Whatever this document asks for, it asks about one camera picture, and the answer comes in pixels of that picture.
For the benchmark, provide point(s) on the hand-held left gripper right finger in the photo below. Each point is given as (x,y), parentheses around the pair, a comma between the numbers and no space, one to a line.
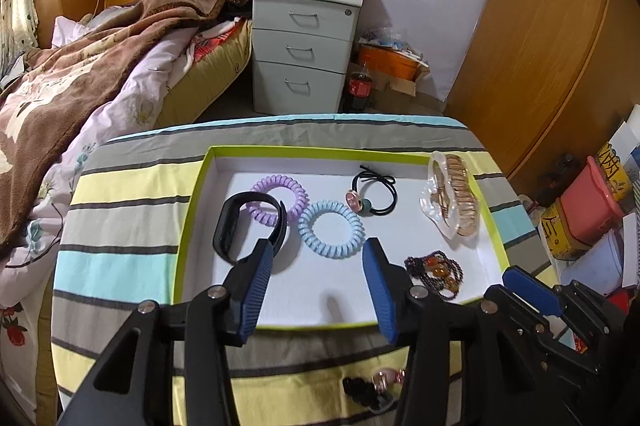
(380,296)

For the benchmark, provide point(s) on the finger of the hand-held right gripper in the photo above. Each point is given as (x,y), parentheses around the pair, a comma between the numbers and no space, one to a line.
(560,348)
(532,291)

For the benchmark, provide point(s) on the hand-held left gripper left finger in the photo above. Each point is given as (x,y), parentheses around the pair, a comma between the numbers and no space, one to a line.
(252,291)

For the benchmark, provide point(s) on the green shallow cardboard box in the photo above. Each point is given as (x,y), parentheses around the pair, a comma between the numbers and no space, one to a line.
(320,286)

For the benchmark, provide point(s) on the black smart wristband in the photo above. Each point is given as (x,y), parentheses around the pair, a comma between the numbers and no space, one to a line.
(222,231)

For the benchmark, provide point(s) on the pearly gold hair claw clip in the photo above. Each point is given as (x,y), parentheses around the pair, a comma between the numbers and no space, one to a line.
(462,191)

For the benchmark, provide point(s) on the yellow printed box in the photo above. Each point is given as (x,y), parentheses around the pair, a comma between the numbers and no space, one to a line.
(557,231)

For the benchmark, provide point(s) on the white plastic container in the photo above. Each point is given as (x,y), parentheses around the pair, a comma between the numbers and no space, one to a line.
(600,261)

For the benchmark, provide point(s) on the pink plastic bucket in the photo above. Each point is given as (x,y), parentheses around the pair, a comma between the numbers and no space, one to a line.
(590,201)

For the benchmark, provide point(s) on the dark bag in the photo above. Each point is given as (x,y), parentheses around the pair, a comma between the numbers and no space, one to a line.
(560,176)

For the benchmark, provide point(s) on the striped tablecloth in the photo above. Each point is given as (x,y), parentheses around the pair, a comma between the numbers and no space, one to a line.
(125,226)

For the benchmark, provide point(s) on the yellow and white carton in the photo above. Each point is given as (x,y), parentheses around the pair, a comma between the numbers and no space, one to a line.
(615,165)

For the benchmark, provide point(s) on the yellow bed base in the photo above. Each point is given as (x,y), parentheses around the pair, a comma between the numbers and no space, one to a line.
(210,90)

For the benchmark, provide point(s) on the brown cardboard box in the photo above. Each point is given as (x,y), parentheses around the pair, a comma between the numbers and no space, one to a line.
(400,86)

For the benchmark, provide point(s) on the cola bottle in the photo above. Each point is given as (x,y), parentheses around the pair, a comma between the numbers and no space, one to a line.
(360,85)

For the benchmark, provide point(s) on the orange plastic bin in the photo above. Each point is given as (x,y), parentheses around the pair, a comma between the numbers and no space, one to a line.
(387,63)

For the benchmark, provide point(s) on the light floral quilt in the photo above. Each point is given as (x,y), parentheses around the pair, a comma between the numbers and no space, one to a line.
(155,70)

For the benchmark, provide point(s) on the white drawer nightstand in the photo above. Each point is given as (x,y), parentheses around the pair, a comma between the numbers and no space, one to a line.
(300,50)

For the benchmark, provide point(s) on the red patterned pillow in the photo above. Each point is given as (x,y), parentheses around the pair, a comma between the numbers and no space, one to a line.
(215,43)

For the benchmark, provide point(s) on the large wooden wardrobe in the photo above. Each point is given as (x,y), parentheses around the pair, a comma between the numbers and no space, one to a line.
(550,30)

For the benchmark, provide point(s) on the brown fleece blanket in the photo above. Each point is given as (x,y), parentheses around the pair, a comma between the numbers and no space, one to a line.
(90,70)

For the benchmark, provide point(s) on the patterned curtain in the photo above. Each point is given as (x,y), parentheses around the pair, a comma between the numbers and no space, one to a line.
(20,5)

